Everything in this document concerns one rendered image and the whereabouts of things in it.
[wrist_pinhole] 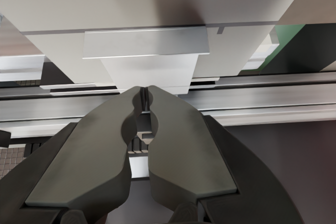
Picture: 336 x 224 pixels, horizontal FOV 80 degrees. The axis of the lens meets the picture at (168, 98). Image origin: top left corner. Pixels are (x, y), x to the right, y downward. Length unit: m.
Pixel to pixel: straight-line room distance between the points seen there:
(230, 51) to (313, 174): 0.73
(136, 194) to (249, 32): 0.17
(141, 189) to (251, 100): 0.37
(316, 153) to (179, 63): 0.75
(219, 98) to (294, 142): 0.43
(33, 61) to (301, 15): 0.39
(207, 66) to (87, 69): 0.12
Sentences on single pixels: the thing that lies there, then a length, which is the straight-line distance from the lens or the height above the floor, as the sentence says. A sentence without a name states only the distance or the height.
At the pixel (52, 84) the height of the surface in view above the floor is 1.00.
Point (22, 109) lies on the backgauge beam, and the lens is 0.57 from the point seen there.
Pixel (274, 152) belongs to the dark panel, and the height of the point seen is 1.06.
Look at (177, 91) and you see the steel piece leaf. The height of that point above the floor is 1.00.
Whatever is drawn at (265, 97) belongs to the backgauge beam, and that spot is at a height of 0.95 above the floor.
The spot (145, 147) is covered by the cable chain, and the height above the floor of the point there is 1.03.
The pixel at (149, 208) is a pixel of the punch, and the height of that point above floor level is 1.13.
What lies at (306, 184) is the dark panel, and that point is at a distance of 0.86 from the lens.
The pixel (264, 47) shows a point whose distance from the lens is 0.26.
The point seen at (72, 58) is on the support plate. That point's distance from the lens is 0.19.
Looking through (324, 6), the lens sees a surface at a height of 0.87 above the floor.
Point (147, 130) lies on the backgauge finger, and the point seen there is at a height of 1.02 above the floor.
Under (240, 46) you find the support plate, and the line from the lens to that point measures 0.19.
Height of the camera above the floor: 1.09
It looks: 20 degrees down
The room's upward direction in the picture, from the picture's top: 176 degrees clockwise
